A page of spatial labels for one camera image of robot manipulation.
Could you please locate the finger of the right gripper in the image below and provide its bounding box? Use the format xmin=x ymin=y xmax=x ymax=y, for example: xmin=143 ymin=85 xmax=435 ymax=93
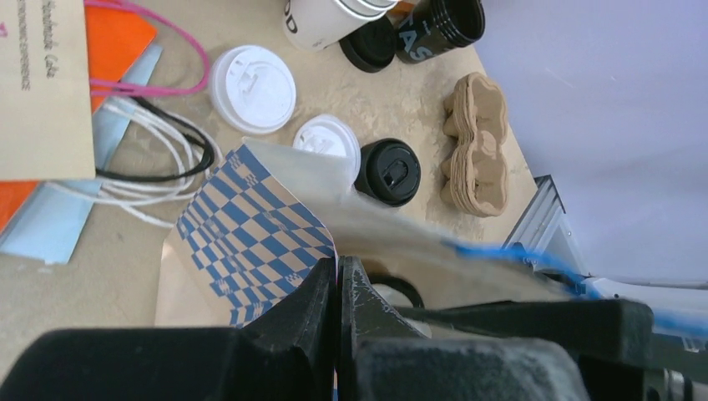
xmin=397 ymin=298 xmax=654 ymax=367

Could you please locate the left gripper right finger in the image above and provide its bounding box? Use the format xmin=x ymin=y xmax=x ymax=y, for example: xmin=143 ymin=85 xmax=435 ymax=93
xmin=338 ymin=256 xmax=589 ymax=400

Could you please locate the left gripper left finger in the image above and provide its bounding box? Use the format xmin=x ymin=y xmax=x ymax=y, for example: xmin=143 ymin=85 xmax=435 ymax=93
xmin=1 ymin=258 xmax=336 ymax=400

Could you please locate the white cup lid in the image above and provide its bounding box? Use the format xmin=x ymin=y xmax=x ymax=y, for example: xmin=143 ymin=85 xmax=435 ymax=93
xmin=292 ymin=114 xmax=362 ymax=186
xmin=372 ymin=284 xmax=432 ymax=338

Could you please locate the checkered paper bakery bag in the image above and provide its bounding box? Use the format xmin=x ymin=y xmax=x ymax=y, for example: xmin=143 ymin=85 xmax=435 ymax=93
xmin=155 ymin=140 xmax=646 ymax=327

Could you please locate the stack of black lids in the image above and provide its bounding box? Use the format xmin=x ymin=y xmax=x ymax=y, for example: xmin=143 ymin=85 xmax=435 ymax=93
xmin=354 ymin=138 xmax=422 ymax=207

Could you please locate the black flat lid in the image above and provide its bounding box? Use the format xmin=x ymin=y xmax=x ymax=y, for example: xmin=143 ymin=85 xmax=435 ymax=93
xmin=339 ymin=17 xmax=396 ymax=74

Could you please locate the stack of white paper cups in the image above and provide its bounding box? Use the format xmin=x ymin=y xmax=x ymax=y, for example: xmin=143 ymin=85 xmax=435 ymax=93
xmin=282 ymin=0 xmax=398 ymax=52

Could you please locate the black paper cup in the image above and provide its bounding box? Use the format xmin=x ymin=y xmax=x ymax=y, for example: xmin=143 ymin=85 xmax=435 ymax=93
xmin=396 ymin=0 xmax=486 ymax=64

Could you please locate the cakes recipe book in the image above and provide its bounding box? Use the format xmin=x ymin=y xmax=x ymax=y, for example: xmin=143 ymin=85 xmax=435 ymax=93
xmin=1 ymin=0 xmax=95 ymax=180

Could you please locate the orange paper bag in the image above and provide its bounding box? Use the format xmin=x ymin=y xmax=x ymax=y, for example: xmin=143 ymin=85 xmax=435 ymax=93
xmin=0 ymin=0 xmax=211 ymax=234

